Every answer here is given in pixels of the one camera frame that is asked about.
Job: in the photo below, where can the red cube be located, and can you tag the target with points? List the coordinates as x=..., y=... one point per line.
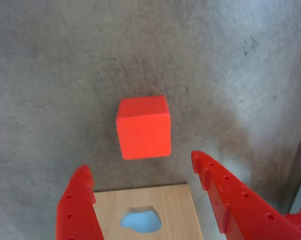
x=144, y=130

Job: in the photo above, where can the wooden shape sorter box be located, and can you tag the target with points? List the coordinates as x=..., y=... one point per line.
x=175, y=212

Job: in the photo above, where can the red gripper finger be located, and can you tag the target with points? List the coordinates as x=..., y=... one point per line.
x=240, y=212
x=75, y=212

